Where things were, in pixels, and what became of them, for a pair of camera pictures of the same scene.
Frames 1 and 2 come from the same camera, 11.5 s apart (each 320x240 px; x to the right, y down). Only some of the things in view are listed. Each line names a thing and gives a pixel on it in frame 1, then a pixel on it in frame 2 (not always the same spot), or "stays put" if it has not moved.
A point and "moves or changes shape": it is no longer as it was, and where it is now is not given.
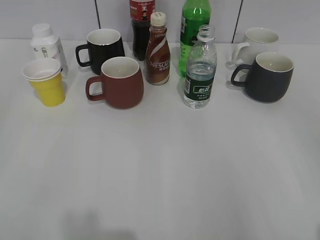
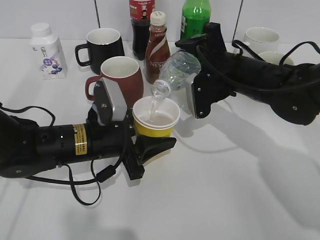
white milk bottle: [44, 45] stays put
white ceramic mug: [257, 40] stays put
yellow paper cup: [45, 74] → [154, 118]
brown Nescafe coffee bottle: [158, 56] stays put
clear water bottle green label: [201, 70] moves or changes shape
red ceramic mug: [122, 82] stays put
